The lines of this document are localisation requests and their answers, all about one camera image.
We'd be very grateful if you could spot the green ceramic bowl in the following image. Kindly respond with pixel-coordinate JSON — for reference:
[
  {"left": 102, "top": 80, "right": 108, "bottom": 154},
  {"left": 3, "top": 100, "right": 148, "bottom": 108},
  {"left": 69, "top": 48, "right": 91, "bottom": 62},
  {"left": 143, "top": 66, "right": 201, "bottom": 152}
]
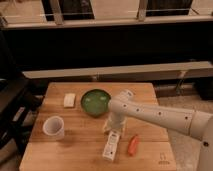
[{"left": 81, "top": 89, "right": 111, "bottom": 118}]

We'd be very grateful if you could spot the orange carrot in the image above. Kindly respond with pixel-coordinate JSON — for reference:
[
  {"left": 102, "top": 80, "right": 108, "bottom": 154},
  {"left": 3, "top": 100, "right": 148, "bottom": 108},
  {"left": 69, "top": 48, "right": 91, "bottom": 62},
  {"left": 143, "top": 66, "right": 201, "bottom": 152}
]
[{"left": 128, "top": 135, "right": 139, "bottom": 156}]

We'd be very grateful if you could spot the beige sponge block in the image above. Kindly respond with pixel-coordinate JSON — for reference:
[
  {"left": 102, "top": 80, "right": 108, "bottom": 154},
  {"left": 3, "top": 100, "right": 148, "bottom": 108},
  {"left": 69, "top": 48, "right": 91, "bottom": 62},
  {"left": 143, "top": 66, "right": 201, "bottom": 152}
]
[{"left": 63, "top": 93, "right": 76, "bottom": 108}]

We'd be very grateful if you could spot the white bottle with label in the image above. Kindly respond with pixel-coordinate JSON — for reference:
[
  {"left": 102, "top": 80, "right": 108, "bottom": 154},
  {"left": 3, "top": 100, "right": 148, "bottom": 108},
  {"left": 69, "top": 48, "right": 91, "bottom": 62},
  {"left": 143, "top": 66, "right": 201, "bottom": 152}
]
[{"left": 102, "top": 131, "right": 120, "bottom": 161}]

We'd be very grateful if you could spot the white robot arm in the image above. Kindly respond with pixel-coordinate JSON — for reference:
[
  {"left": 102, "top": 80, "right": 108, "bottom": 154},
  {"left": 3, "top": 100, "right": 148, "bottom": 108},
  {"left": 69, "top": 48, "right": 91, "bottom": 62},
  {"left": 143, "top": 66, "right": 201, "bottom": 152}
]
[{"left": 104, "top": 89, "right": 213, "bottom": 171}]

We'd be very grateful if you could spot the white plastic cup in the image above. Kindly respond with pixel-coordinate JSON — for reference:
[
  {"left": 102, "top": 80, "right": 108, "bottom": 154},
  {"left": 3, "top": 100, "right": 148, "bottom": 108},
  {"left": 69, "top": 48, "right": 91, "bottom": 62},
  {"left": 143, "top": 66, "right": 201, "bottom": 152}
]
[{"left": 42, "top": 116, "right": 65, "bottom": 140}]

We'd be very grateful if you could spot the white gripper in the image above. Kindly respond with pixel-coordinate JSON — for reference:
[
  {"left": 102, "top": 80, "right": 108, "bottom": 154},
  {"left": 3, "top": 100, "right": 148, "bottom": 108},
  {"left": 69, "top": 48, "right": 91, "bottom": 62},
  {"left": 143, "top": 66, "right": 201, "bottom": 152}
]
[{"left": 103, "top": 112, "right": 126, "bottom": 137}]

